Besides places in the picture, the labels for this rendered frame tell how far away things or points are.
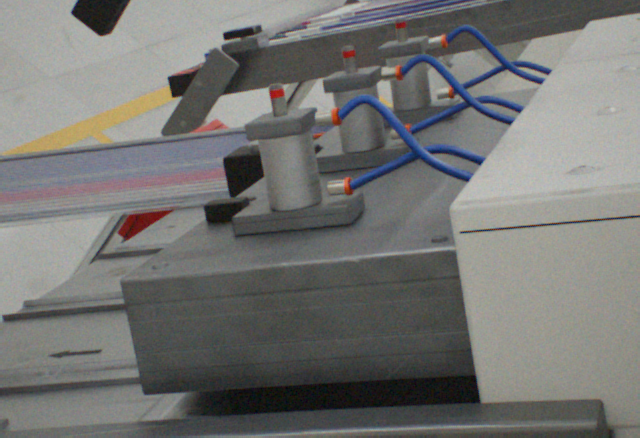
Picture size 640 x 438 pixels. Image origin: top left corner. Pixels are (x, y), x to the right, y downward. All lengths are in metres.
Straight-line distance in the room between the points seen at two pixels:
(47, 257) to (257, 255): 2.25
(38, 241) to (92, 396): 2.20
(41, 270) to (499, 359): 2.27
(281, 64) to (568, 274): 1.55
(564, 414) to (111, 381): 0.22
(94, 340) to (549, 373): 0.27
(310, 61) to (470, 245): 1.52
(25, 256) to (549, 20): 1.28
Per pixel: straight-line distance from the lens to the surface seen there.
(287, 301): 0.46
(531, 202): 0.41
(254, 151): 0.80
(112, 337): 0.63
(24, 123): 3.15
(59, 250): 2.76
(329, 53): 1.92
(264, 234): 0.51
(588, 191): 0.41
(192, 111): 1.96
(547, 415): 0.42
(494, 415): 0.42
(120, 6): 0.72
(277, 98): 0.51
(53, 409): 0.55
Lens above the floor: 1.37
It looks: 22 degrees down
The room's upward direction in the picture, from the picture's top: 36 degrees clockwise
